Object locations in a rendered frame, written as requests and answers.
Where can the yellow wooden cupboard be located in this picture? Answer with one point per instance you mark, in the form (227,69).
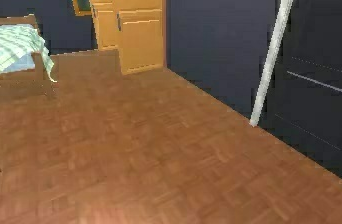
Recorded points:
(135,36)

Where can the black room door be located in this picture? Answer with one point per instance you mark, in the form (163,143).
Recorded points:
(319,83)

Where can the wooden bed with green blanket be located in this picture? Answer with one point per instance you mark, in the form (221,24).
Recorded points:
(5,50)

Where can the framed picture with wooden frame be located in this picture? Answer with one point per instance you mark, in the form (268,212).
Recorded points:
(81,6)

